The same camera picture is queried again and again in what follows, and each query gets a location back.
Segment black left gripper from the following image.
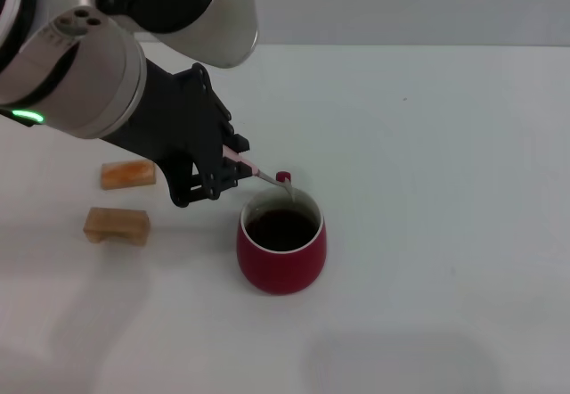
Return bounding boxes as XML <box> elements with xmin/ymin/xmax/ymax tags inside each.
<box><xmin>100</xmin><ymin>57</ymin><xmax>258</xmax><ymax>209</ymax></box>

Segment pink handled metal spoon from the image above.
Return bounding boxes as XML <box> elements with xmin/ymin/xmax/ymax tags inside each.
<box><xmin>222</xmin><ymin>144</ymin><xmax>297</xmax><ymax>208</ymax></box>

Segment red ceramic cup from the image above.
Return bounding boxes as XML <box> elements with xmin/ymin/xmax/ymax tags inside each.
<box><xmin>235</xmin><ymin>170</ymin><xmax>328</xmax><ymax>296</ymax></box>

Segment orange stained wooden block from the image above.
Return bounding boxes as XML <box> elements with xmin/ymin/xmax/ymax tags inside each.
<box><xmin>101</xmin><ymin>159</ymin><xmax>157</xmax><ymax>190</ymax></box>

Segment dark coffee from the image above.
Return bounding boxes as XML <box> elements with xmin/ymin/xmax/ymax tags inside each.
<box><xmin>245</xmin><ymin>209</ymin><xmax>320</xmax><ymax>252</ymax></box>

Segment plain notched wooden block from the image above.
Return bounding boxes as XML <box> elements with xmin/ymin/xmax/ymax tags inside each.
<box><xmin>83</xmin><ymin>206</ymin><xmax>151</xmax><ymax>247</ymax></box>

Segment silver black wrist camera box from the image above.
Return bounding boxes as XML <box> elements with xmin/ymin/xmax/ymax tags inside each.
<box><xmin>70</xmin><ymin>0</ymin><xmax>260</xmax><ymax>70</ymax></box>

